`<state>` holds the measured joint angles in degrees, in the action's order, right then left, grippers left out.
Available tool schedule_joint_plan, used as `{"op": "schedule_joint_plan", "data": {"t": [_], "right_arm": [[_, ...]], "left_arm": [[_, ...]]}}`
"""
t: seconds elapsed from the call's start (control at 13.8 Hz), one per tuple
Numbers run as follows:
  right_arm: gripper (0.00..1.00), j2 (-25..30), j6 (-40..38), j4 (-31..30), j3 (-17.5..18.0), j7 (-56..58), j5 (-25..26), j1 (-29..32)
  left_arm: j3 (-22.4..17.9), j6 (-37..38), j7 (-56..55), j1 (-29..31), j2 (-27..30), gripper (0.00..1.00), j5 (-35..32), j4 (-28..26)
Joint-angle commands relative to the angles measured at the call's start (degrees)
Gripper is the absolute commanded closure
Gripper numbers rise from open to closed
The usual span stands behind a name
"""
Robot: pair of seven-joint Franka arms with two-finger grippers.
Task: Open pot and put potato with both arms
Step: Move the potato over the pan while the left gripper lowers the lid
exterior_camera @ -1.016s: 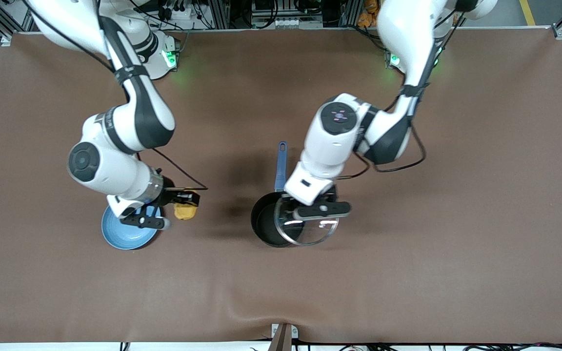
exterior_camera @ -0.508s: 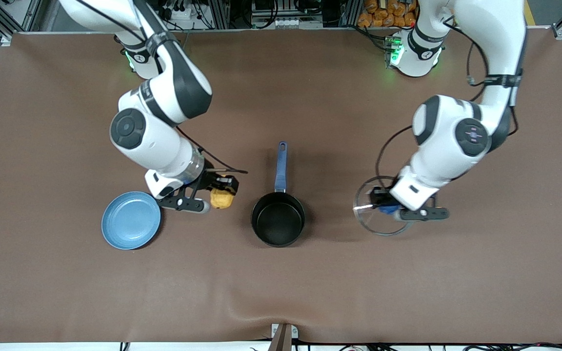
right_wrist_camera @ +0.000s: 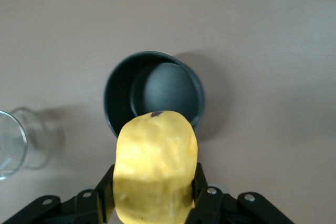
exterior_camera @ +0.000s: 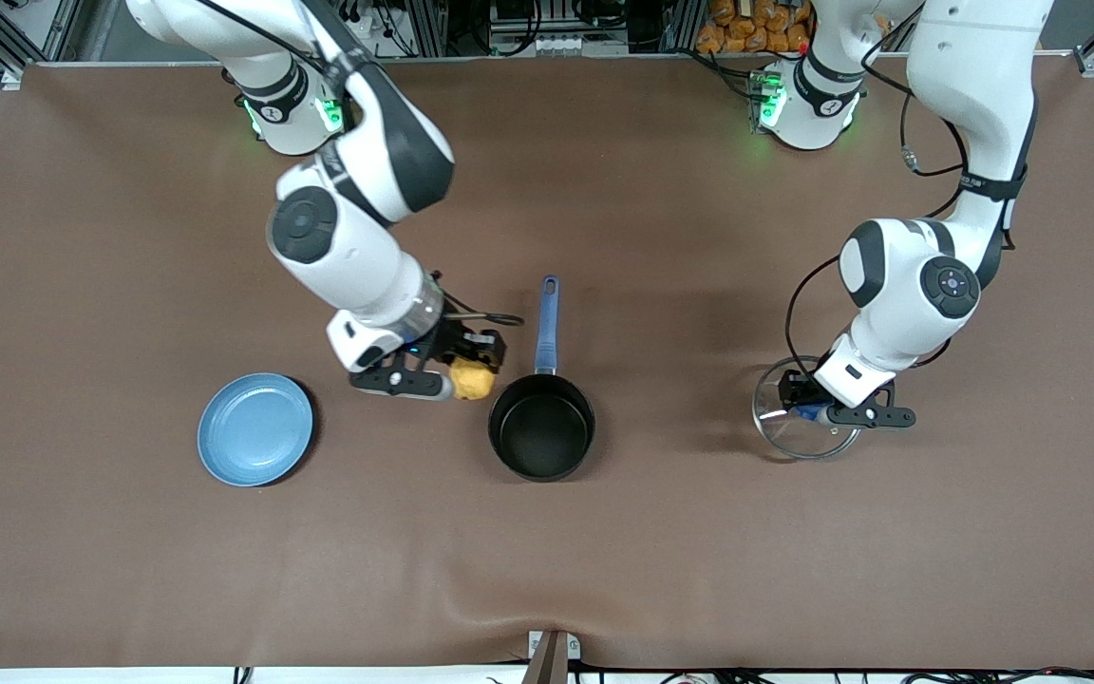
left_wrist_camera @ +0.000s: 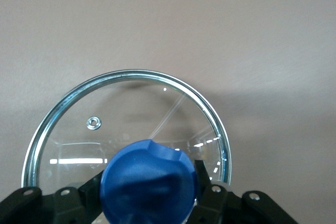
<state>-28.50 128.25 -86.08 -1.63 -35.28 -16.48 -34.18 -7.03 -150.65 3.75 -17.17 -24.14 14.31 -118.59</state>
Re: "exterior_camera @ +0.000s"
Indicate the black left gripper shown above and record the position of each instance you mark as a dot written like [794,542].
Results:
[796,388]

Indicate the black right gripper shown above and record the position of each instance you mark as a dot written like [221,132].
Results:
[449,340]

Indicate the yellow potato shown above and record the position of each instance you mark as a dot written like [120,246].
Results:
[473,382]

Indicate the glass lid with blue knob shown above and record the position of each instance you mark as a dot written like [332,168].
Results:
[794,439]

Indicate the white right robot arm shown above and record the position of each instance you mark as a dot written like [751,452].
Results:
[357,256]

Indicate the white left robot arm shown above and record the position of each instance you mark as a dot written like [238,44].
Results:
[908,285]

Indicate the large table cover mat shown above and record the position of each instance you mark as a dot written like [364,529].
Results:
[651,190]

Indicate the blue round plate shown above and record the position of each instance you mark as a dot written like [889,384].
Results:
[255,429]

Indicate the green lit base connector box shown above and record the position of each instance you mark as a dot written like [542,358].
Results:
[767,104]
[330,114]

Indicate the white power strip with plugs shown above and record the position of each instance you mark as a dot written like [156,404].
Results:
[371,24]

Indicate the pile of orange toy food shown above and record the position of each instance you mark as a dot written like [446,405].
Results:
[746,24]

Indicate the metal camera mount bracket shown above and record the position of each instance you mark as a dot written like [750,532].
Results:
[552,660]

